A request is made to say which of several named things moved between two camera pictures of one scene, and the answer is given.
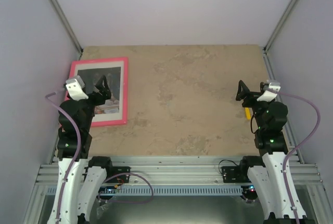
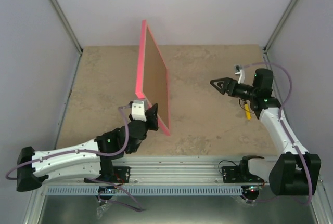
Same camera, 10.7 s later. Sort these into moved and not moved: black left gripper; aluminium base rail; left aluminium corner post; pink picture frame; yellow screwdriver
Moved: black left gripper; pink picture frame
Not moved: aluminium base rail; yellow screwdriver; left aluminium corner post
